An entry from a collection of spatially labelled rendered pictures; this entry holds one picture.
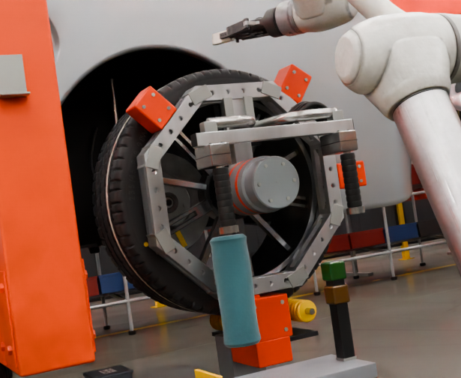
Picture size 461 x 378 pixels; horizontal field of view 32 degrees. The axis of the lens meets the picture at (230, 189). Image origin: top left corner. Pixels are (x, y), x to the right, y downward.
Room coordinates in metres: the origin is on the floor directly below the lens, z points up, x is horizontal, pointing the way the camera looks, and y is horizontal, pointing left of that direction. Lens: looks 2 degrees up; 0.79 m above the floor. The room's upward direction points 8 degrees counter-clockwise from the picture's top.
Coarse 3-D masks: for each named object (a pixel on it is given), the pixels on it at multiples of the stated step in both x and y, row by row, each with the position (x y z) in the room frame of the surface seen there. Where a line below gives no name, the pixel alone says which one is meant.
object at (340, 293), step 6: (324, 288) 1.70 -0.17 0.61; (330, 288) 1.68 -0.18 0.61; (336, 288) 1.67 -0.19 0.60; (342, 288) 1.68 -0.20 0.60; (348, 288) 1.69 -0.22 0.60; (330, 294) 1.68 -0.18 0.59; (336, 294) 1.67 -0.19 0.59; (342, 294) 1.68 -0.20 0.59; (348, 294) 1.68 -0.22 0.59; (330, 300) 1.69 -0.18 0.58; (336, 300) 1.67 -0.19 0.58; (342, 300) 1.68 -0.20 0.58; (348, 300) 1.68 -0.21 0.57
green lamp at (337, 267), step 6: (324, 264) 1.69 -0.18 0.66; (330, 264) 1.67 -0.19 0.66; (336, 264) 1.68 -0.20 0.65; (342, 264) 1.68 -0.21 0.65; (324, 270) 1.69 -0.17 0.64; (330, 270) 1.67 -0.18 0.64; (336, 270) 1.68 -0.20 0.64; (342, 270) 1.68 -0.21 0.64; (324, 276) 1.69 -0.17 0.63; (330, 276) 1.67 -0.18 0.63; (336, 276) 1.67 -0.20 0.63; (342, 276) 1.68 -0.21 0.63
